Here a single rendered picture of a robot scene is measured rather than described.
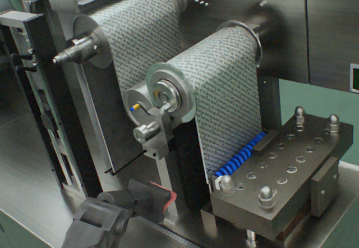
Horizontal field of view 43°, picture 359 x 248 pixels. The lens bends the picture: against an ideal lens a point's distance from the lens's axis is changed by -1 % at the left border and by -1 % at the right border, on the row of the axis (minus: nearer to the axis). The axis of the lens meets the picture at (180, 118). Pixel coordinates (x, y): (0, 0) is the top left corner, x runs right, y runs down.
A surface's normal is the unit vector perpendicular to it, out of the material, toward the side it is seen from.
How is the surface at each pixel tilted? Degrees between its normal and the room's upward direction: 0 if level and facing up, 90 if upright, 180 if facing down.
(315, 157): 0
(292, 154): 0
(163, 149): 90
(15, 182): 0
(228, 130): 90
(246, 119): 90
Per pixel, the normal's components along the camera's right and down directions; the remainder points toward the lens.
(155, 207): -0.64, -0.03
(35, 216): -0.17, -0.85
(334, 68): -0.65, 0.48
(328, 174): 0.74, 0.22
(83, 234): 0.13, -0.76
